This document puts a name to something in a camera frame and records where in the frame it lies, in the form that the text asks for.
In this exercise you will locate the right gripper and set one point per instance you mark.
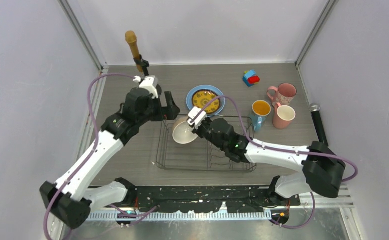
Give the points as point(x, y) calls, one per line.
point(198, 131)

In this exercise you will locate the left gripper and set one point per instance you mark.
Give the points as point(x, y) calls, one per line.
point(167, 113)

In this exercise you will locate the light blue plate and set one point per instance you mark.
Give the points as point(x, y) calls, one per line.
point(205, 87)

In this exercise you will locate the beige floral bowl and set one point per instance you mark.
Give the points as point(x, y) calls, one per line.
point(182, 133)

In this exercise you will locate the yellow plate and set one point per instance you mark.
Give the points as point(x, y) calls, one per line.
point(202, 97)

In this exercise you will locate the blue glazed mug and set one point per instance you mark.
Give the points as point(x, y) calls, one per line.
point(260, 110)

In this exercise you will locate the plain pink mug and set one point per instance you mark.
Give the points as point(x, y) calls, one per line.
point(283, 116)

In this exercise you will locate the pink patterned mug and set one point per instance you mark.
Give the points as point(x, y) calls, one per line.
point(283, 94)

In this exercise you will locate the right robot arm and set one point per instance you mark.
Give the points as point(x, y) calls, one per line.
point(317, 169)

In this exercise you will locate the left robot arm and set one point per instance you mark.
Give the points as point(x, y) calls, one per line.
point(70, 198)

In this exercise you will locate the black microphone stand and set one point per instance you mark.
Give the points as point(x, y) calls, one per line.
point(142, 64)

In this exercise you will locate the colourful toy block stack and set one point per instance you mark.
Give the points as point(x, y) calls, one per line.
point(250, 78)

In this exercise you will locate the brown microphone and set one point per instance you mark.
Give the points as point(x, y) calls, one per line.
point(132, 41)

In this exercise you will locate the black handheld microphone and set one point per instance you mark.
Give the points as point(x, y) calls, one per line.
point(318, 123)

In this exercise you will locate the black wire dish rack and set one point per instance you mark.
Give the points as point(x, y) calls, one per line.
point(201, 155)

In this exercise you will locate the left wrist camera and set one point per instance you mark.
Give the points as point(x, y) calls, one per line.
point(150, 84)

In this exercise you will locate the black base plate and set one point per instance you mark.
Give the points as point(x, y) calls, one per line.
point(206, 199)

